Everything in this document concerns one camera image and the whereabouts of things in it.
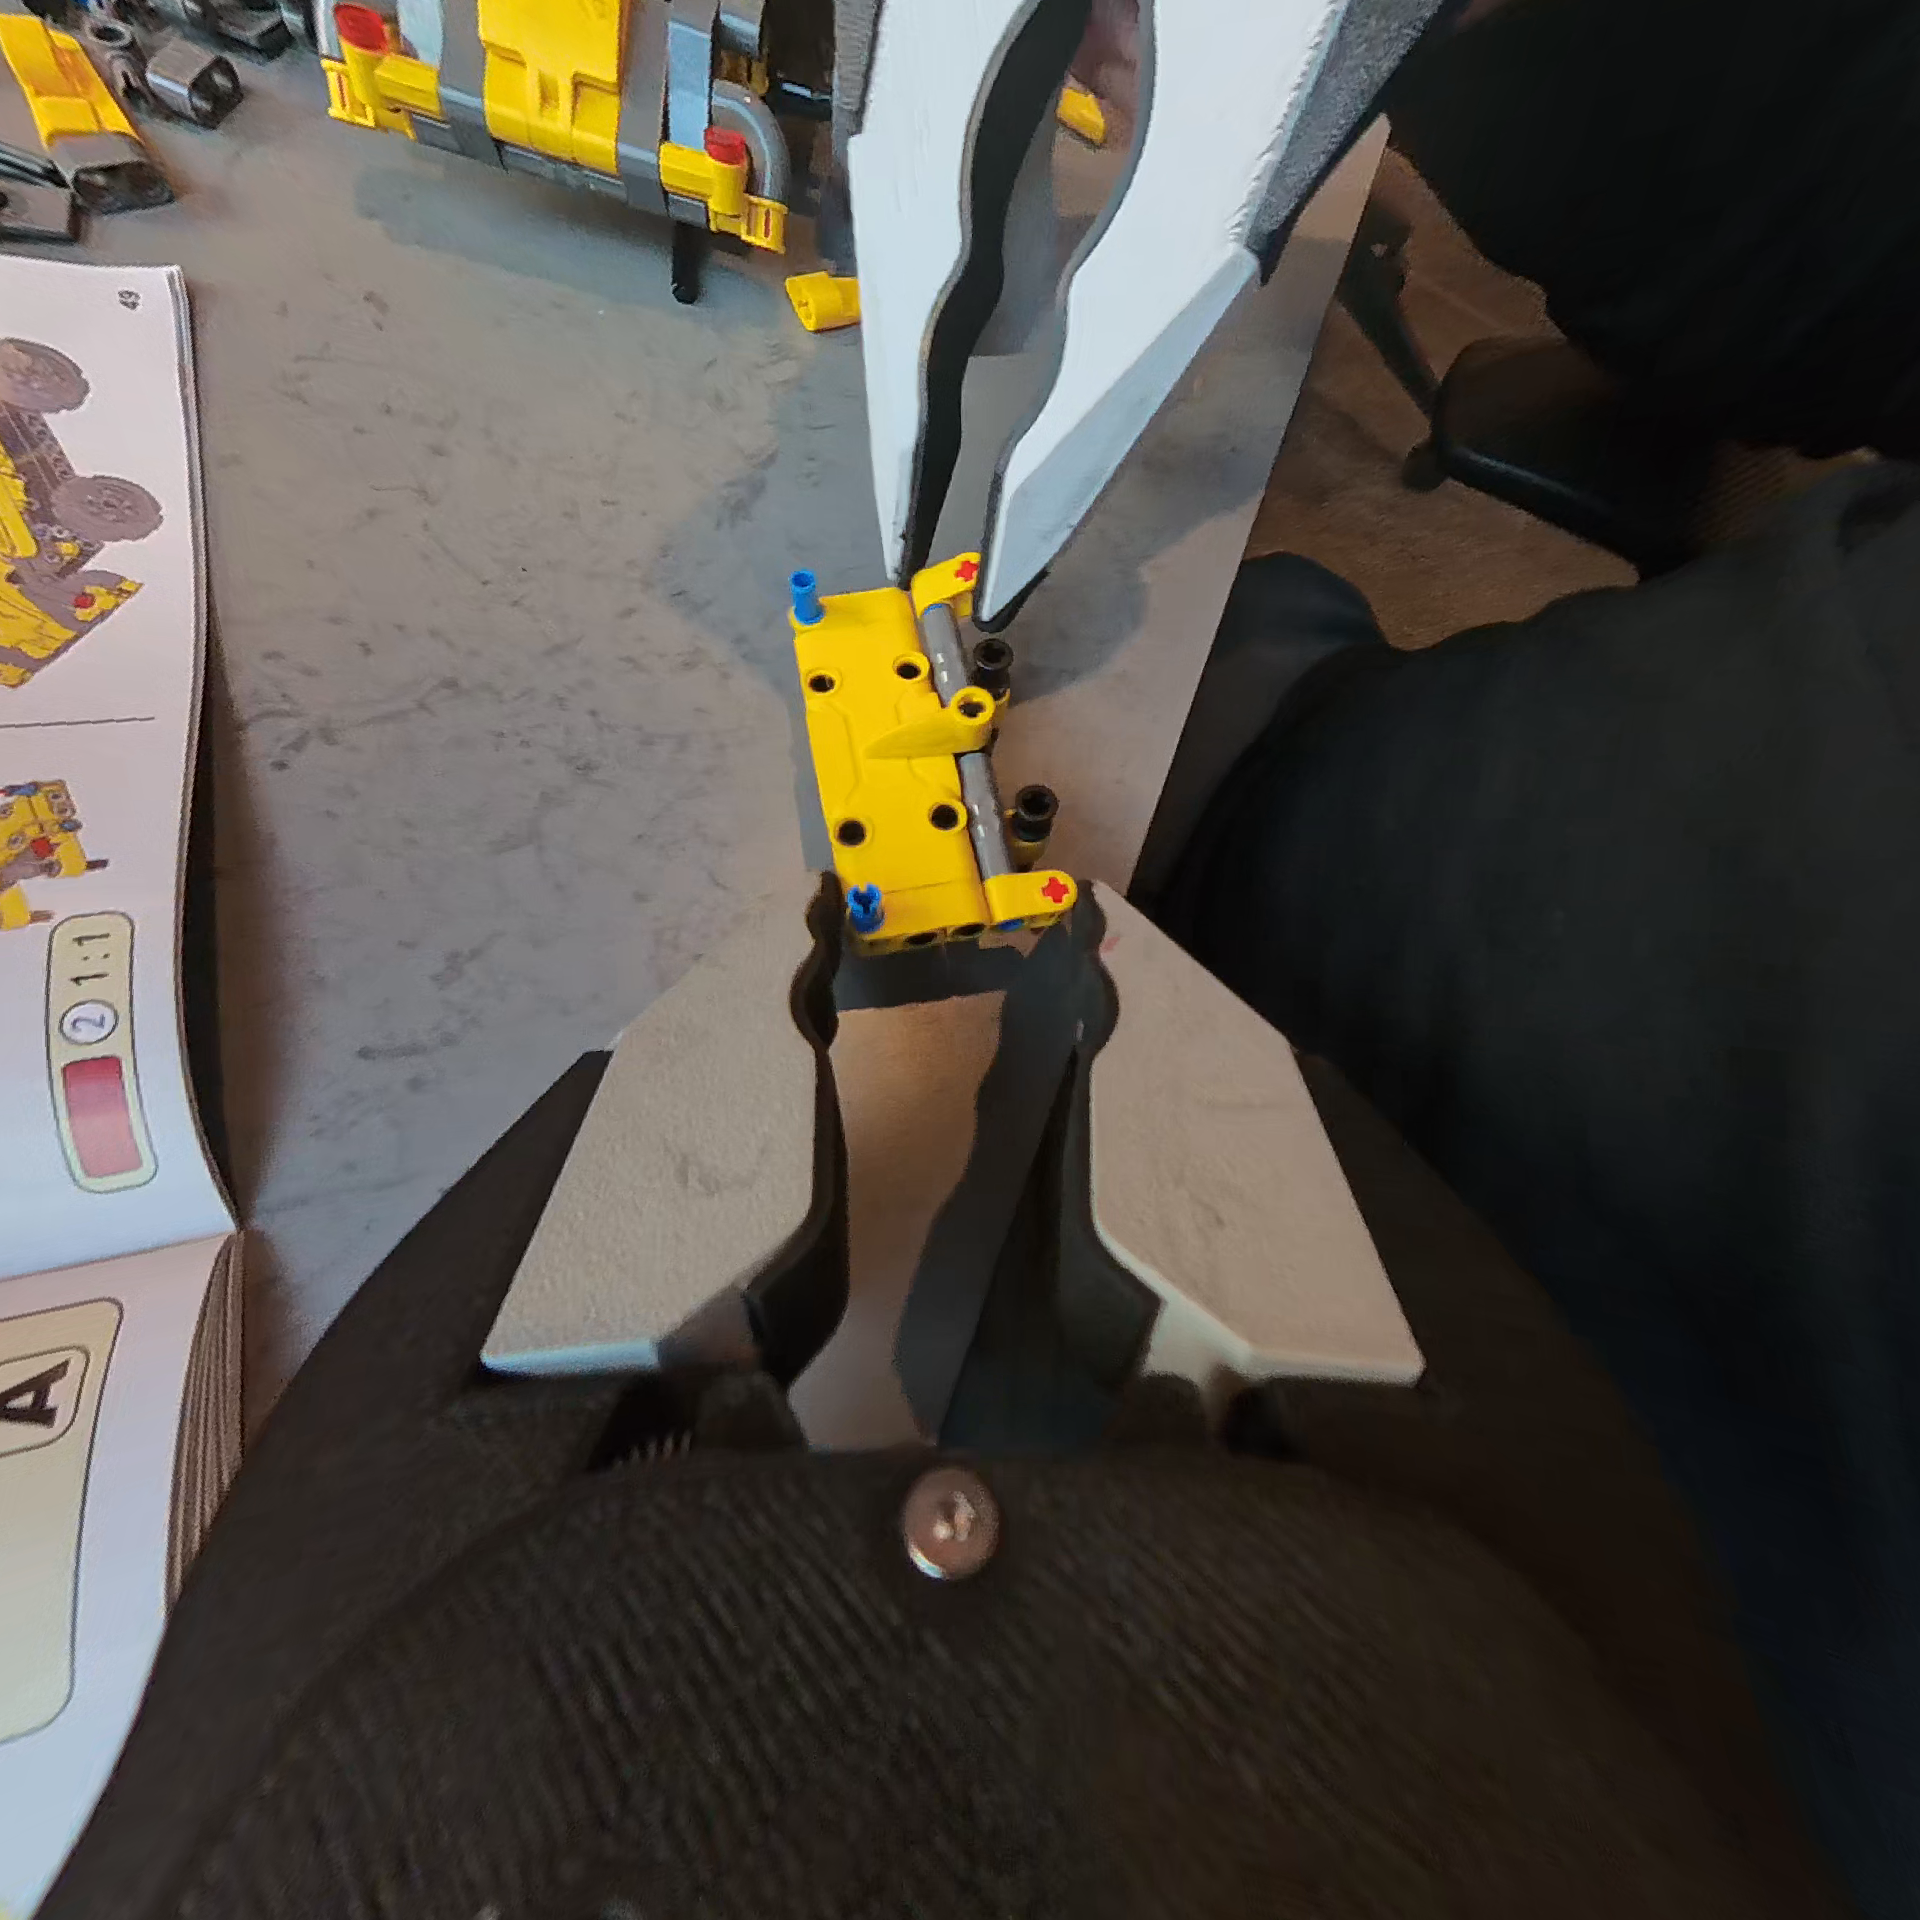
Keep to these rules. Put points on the yellow brick vehicle model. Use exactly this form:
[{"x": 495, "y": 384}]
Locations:
[{"x": 557, "y": 89}]

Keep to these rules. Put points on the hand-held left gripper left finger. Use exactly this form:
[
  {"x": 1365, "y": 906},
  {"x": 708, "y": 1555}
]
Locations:
[{"x": 676, "y": 1200}]

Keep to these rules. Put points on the instruction booklet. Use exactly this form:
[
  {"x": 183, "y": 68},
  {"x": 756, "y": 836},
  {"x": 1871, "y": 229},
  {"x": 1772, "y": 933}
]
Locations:
[{"x": 91, "y": 749}]

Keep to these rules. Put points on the person's dark clothing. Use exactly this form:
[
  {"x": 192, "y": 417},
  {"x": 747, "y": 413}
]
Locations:
[{"x": 1575, "y": 1050}]

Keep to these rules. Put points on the small yellow connector piece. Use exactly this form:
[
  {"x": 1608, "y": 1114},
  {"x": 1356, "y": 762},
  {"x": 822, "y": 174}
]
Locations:
[{"x": 822, "y": 298}]

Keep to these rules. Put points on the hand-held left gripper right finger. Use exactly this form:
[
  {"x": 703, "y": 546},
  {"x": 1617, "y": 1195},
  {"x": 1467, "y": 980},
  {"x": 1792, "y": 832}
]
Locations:
[{"x": 1244, "y": 1200}]

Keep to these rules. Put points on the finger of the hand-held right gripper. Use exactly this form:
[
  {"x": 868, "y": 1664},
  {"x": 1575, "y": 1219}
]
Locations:
[
  {"x": 915, "y": 181},
  {"x": 1200, "y": 149}
]

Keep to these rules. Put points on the small yellow brick assembly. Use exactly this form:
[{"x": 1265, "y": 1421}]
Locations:
[{"x": 915, "y": 763}]

